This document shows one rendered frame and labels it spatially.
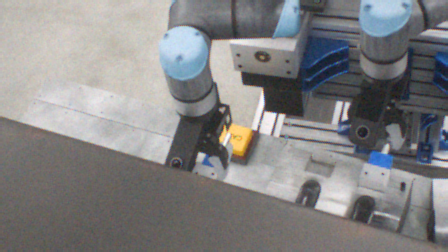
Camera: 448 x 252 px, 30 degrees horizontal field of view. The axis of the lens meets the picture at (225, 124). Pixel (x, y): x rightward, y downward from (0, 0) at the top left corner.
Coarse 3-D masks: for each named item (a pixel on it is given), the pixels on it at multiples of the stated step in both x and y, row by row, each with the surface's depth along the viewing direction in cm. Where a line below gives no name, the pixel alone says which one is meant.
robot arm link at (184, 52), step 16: (176, 32) 134; (192, 32) 134; (160, 48) 133; (176, 48) 132; (192, 48) 132; (208, 48) 138; (176, 64) 132; (192, 64) 132; (208, 64) 136; (176, 80) 135; (192, 80) 135; (208, 80) 138; (176, 96) 139; (192, 96) 138
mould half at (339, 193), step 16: (288, 160) 167; (304, 160) 167; (336, 160) 166; (272, 176) 165; (288, 176) 165; (304, 176) 164; (320, 176) 164; (336, 176) 164; (352, 176) 163; (272, 192) 164; (288, 192) 163; (336, 192) 161; (352, 192) 161; (368, 192) 161; (400, 192) 160; (320, 208) 160; (336, 208) 160; (352, 208) 159; (384, 208) 158; (400, 208) 158; (384, 224) 157; (400, 224) 160
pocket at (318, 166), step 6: (312, 156) 168; (312, 162) 169; (318, 162) 168; (324, 162) 167; (330, 162) 167; (306, 168) 167; (312, 168) 168; (318, 168) 168; (324, 168) 168; (330, 168) 168; (318, 174) 167; (324, 174) 167; (330, 174) 167
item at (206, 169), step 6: (228, 138) 166; (204, 162) 162; (198, 168) 160; (204, 168) 160; (210, 168) 160; (198, 174) 159; (204, 174) 159; (210, 174) 159; (216, 174) 159; (222, 180) 162
